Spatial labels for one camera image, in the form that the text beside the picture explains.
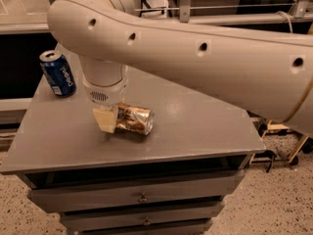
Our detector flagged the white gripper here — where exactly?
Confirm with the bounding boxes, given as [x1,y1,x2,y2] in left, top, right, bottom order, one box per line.
[82,76,127,133]

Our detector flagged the orange silver soda can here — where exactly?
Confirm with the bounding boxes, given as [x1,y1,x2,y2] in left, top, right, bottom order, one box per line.
[116,103,154,135]

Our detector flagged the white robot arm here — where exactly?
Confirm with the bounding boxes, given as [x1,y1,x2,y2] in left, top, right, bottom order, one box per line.
[47,0,313,136]

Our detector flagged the blue Pepsi can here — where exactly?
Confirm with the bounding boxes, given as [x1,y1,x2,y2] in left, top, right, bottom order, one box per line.
[39,50,76,97]

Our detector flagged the grey drawer cabinet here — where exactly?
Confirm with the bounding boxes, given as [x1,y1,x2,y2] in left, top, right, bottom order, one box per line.
[0,42,266,235]

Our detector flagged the bottom grey drawer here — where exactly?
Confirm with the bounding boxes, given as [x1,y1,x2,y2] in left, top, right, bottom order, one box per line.
[78,218,212,235]

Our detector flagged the grey drawer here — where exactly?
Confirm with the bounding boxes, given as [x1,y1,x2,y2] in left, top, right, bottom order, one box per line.
[78,218,212,235]
[61,201,224,231]
[28,170,245,212]

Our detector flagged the top grey drawer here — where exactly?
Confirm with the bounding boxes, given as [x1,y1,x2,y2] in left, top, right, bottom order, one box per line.
[28,170,245,212]

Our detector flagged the middle grey drawer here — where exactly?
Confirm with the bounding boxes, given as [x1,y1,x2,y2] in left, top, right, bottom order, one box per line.
[61,201,224,231]

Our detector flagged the yellow metal stand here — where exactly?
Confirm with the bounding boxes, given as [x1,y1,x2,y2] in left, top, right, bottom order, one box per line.
[249,117,313,170]

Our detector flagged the metal window railing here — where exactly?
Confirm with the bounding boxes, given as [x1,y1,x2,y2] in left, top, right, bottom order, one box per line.
[0,0,313,32]

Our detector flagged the white cable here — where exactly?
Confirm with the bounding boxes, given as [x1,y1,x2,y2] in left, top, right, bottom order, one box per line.
[276,10,294,34]

